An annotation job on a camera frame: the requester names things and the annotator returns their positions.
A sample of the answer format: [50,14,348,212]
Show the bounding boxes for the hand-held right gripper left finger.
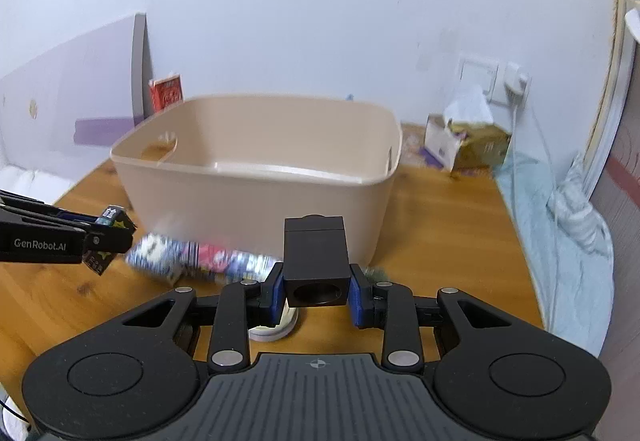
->
[122,265,287,368]

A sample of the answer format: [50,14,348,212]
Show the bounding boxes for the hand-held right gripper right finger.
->
[349,264,512,372]

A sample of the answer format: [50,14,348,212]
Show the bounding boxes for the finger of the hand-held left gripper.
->
[0,189,124,228]
[82,225,134,256]

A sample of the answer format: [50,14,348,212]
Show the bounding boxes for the black star-print packet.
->
[82,204,137,276]

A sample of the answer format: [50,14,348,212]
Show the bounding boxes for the black square box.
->
[283,215,350,309]

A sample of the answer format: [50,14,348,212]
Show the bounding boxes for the beige plastic storage bin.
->
[109,94,404,263]

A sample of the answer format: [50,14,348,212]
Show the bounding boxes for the white round lid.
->
[248,305,300,341]

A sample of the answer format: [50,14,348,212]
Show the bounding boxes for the white pillow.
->
[0,165,77,208]

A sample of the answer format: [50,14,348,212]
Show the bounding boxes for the colourful snack packet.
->
[124,233,277,285]

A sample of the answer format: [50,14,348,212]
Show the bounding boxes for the purple headboard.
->
[0,12,149,168]

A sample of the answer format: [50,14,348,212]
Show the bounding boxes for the red paper box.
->
[148,71,186,116]

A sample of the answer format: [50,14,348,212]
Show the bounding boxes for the light blue blanket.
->
[494,150,615,363]

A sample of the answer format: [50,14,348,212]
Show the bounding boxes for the tissue box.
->
[423,113,513,172]

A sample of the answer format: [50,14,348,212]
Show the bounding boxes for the white tissue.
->
[442,83,494,126]

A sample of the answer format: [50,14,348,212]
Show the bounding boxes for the white charger plug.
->
[502,62,531,95]

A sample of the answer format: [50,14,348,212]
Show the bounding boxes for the white wall socket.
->
[456,52,499,104]

